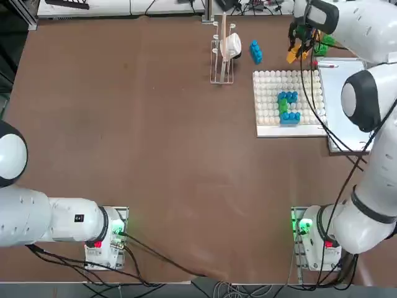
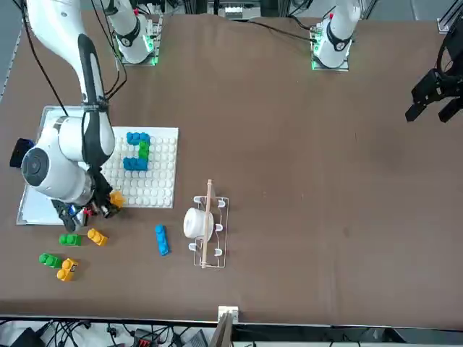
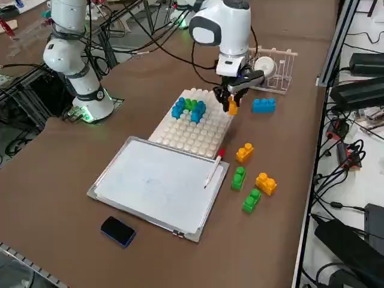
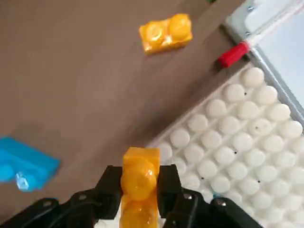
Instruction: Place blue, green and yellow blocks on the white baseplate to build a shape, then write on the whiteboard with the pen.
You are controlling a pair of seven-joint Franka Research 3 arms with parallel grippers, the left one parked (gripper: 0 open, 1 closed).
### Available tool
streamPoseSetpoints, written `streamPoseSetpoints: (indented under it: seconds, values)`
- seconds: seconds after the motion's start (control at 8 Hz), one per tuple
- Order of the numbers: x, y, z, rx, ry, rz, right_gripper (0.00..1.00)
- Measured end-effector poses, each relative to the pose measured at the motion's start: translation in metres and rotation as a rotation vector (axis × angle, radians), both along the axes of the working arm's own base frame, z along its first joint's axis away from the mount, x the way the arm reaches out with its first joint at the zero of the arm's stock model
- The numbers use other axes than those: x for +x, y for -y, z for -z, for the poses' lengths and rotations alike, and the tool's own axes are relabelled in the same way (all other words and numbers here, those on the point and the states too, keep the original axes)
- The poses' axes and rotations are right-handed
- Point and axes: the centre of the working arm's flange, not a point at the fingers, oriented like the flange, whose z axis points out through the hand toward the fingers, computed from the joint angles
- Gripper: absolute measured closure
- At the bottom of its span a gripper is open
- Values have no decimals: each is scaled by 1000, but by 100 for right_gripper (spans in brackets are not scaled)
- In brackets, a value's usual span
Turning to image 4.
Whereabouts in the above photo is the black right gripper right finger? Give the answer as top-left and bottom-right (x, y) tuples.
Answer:
(158, 163), (262, 228)

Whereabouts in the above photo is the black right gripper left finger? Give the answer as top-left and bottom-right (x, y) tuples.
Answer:
(0, 165), (124, 228)

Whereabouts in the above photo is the blue three-stud block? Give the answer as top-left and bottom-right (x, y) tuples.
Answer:
(0, 135), (61, 193)

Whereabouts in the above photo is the yellow two-stud block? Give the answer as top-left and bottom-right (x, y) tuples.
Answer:
(139, 13), (193, 57)
(120, 146), (161, 228)

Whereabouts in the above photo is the white studded baseplate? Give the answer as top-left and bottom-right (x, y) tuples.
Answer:
(147, 66), (304, 228)

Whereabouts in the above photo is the white pen with red cap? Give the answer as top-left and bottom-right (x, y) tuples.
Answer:
(218, 4), (304, 69)

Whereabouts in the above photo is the white whiteboard with grey frame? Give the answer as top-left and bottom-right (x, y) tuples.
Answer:
(223, 0), (304, 125)

